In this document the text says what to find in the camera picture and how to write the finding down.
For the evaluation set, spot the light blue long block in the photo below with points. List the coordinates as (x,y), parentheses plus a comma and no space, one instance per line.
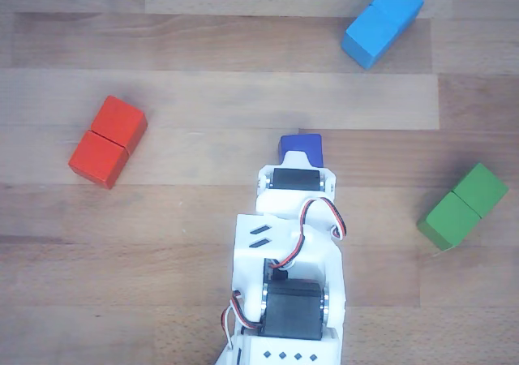
(381,22)

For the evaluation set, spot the small purple cube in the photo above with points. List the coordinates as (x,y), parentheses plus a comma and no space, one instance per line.
(302,142)

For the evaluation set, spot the green long block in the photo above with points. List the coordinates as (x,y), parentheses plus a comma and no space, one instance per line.
(462,207)

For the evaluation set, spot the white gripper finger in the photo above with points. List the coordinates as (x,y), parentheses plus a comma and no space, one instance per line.
(297,159)

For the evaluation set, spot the red long block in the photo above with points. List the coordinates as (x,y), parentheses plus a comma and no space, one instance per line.
(107,142)

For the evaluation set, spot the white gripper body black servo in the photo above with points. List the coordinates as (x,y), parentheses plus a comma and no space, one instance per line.
(295,178)

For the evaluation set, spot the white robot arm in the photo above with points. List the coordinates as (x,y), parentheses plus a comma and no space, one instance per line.
(251,259)

